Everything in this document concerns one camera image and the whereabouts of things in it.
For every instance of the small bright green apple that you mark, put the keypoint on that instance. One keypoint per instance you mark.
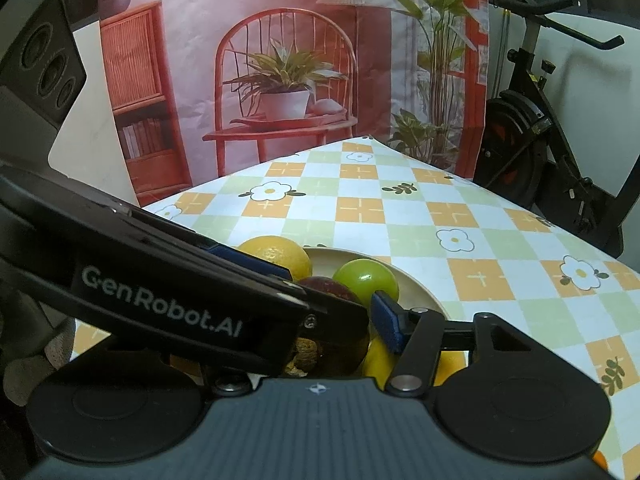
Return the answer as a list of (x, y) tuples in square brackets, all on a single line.
[(362, 277)]

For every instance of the black exercise bike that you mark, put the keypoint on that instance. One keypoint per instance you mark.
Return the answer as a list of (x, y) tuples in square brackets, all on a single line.
[(515, 135)]

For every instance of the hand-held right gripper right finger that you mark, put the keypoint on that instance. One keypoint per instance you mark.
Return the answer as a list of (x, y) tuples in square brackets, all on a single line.
[(387, 322)]

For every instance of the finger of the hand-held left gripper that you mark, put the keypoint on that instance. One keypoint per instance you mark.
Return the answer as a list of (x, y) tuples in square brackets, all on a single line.
[(250, 260), (340, 320)]

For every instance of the person's left hand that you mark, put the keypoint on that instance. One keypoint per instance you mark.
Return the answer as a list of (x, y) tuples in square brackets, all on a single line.
[(57, 345)]

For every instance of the beige round plate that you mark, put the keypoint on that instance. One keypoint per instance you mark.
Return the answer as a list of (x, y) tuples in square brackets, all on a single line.
[(425, 295)]

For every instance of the checkered floral tablecloth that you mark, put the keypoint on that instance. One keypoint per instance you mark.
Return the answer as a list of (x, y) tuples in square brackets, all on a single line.
[(450, 210)]

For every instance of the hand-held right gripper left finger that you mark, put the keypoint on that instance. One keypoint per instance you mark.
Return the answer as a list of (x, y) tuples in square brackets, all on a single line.
[(230, 384)]

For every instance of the dark purple mangosteen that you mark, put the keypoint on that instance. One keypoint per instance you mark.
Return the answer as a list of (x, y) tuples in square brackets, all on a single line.
[(325, 289)]

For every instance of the yellow lemon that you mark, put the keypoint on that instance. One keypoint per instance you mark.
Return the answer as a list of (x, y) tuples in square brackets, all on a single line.
[(275, 255), (377, 365)]

